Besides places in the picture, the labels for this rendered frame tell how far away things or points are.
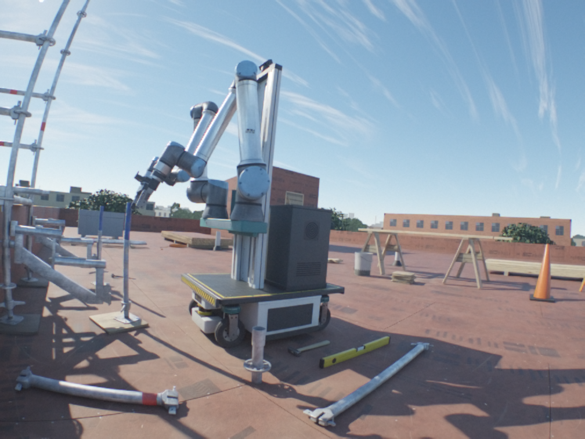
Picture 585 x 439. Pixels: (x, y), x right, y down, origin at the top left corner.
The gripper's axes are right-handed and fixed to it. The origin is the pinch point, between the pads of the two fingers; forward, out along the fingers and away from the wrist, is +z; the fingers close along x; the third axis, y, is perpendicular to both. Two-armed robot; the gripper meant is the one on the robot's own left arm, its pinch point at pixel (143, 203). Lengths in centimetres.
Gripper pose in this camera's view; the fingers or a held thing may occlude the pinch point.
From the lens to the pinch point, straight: 148.1
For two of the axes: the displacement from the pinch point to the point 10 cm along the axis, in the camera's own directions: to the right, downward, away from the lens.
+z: -4.7, 8.7, -1.2
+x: 4.6, 1.3, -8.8
